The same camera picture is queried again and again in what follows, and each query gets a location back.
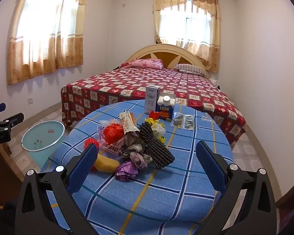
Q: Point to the red honeycomb decoration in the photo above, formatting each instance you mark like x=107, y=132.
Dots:
x=90, y=143

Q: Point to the long snack wrapper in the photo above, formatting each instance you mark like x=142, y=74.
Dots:
x=128, y=124

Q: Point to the cream wooden headboard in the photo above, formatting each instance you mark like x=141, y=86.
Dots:
x=147, y=50

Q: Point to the pink floral pillow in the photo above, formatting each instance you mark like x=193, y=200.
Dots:
x=147, y=63

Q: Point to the light blue waste bin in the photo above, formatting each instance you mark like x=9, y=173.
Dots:
x=39, y=137

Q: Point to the pink transparent plastic bag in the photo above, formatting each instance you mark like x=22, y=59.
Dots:
x=101, y=129

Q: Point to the purple crumpled wrapper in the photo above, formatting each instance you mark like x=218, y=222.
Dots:
x=126, y=171

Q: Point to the tall white carton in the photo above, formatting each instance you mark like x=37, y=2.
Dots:
x=152, y=100

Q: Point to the yellow plastic lump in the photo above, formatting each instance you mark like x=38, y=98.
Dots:
x=106, y=164

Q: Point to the wide beige patterned curtain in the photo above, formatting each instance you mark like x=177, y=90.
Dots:
x=44, y=41

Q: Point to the narrow beige patterned curtain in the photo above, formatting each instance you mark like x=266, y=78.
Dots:
x=205, y=41

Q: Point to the bed with red quilt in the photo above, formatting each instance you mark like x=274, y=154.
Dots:
x=149, y=83

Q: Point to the blue plaid tablecloth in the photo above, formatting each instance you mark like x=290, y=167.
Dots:
x=137, y=200

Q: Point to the orange bag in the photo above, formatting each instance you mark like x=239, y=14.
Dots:
x=114, y=132

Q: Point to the white wall socket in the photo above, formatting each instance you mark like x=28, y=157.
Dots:
x=29, y=100

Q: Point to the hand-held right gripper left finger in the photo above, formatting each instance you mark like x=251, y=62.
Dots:
x=83, y=166

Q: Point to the black corrugated sheet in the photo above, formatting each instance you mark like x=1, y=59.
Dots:
x=154, y=149

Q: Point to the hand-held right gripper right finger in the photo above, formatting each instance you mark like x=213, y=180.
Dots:
x=210, y=164

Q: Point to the wooden cabinet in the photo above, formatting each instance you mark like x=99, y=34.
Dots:
x=7, y=161

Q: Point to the yellow wrapper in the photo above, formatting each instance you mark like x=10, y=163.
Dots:
x=150, y=121

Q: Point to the blue milk carton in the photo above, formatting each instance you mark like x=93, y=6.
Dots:
x=165, y=112

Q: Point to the clear plastic packet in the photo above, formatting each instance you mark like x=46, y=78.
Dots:
x=188, y=122
x=177, y=119

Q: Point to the red crumpled wrapper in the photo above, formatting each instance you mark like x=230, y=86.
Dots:
x=154, y=115

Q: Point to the plaid crumpled cloth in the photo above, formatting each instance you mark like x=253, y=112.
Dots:
x=134, y=149

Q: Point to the striped pillow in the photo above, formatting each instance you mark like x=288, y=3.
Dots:
x=191, y=69

